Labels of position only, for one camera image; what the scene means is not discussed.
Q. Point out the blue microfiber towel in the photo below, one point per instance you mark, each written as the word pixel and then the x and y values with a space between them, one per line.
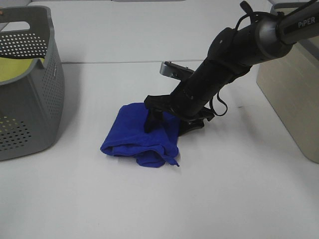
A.
pixel 127 137

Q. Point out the grey perforated plastic basket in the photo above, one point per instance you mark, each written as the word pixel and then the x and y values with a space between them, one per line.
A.
pixel 30 108

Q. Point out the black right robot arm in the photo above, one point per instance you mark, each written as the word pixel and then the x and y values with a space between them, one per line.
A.
pixel 231 55

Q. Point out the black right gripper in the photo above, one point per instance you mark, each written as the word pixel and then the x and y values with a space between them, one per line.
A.
pixel 156 105

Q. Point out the yellow-green cloth in basket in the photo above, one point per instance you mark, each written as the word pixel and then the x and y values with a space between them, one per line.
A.
pixel 12 70

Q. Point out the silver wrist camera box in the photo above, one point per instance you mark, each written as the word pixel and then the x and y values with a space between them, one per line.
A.
pixel 175 71

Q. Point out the beige plastic storage bin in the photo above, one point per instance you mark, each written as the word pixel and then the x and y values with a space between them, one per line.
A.
pixel 291 86

